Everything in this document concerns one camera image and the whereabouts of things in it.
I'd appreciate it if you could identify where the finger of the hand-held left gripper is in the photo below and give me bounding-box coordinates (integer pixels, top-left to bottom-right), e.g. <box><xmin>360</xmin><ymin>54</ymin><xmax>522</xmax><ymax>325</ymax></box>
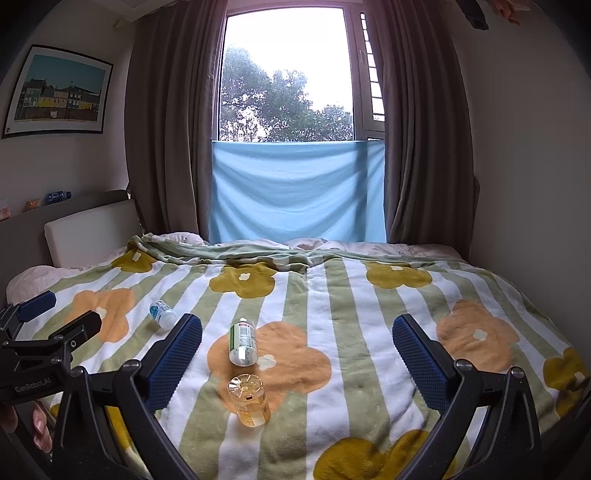
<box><xmin>44</xmin><ymin>310</ymin><xmax>103</xmax><ymax>358</ymax></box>
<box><xmin>10</xmin><ymin>291</ymin><xmax>57</xmax><ymax>324</ymax></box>

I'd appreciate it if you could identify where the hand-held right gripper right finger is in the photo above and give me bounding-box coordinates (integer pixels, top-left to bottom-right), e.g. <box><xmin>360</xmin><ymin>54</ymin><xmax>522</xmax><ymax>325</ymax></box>
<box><xmin>392</xmin><ymin>314</ymin><xmax>543</xmax><ymax>480</ymax></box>

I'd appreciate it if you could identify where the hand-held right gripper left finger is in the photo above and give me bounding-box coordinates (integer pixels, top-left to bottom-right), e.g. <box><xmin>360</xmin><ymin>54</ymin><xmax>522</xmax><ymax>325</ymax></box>
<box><xmin>55</xmin><ymin>313</ymin><xmax>204</xmax><ymax>480</ymax></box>

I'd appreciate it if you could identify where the person's left hand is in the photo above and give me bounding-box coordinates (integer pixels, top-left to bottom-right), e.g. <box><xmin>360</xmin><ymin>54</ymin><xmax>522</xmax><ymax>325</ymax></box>
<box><xmin>0</xmin><ymin>401</ymin><xmax>53</xmax><ymax>454</ymax></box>

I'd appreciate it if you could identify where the clear bottle blue label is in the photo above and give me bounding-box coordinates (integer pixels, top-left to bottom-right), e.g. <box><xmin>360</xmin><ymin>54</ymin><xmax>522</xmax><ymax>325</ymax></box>
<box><xmin>148</xmin><ymin>299</ymin><xmax>178</xmax><ymax>329</ymax></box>

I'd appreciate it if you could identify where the clear bottle green label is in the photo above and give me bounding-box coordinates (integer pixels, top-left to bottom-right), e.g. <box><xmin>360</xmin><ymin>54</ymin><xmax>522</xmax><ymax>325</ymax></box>
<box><xmin>229</xmin><ymin>317</ymin><xmax>259</xmax><ymax>367</ymax></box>

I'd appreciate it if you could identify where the yellow drink bottle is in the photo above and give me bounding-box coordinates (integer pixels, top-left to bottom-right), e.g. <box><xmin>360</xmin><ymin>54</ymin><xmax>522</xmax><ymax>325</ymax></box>
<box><xmin>226</xmin><ymin>375</ymin><xmax>271</xmax><ymax>428</ymax></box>

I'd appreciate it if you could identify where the white headboard cushion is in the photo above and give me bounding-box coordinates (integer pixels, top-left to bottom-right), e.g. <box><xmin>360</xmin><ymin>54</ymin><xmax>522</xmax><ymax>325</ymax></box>
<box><xmin>44</xmin><ymin>199</ymin><xmax>145</xmax><ymax>268</ymax></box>

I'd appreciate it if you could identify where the floral striped blanket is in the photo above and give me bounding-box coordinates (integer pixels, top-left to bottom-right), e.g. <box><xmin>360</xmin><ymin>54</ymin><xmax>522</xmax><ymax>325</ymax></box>
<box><xmin>34</xmin><ymin>234</ymin><xmax>591</xmax><ymax>480</ymax></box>

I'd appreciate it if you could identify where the grey bed headboard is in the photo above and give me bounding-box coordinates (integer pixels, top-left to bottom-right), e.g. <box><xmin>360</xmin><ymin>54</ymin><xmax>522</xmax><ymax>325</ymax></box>
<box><xmin>0</xmin><ymin>188</ymin><xmax>139</xmax><ymax>296</ymax></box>

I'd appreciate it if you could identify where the light blue cloth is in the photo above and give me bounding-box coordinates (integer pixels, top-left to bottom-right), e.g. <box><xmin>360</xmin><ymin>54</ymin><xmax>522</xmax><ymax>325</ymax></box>
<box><xmin>209</xmin><ymin>139</ymin><xmax>387</xmax><ymax>244</ymax></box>

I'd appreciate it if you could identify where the framed houses picture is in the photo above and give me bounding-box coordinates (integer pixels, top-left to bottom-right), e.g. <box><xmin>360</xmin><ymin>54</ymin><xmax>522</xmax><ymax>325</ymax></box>
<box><xmin>1</xmin><ymin>44</ymin><xmax>114</xmax><ymax>140</ymax></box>

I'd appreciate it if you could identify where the grey curtain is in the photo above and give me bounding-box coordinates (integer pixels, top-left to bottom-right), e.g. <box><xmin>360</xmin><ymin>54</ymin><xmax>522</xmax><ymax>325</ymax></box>
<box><xmin>124</xmin><ymin>0</ymin><xmax>230</xmax><ymax>245</ymax></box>
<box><xmin>376</xmin><ymin>0</ymin><xmax>481</xmax><ymax>259</ymax></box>

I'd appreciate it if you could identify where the window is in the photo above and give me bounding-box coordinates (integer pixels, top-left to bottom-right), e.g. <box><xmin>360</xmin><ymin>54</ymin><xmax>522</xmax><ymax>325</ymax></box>
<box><xmin>217</xmin><ymin>2</ymin><xmax>386</xmax><ymax>143</ymax></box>

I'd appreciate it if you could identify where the dark hanging garment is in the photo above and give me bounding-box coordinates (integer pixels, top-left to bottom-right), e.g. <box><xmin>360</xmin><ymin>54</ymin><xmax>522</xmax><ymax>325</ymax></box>
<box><xmin>455</xmin><ymin>0</ymin><xmax>491</xmax><ymax>31</ymax></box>

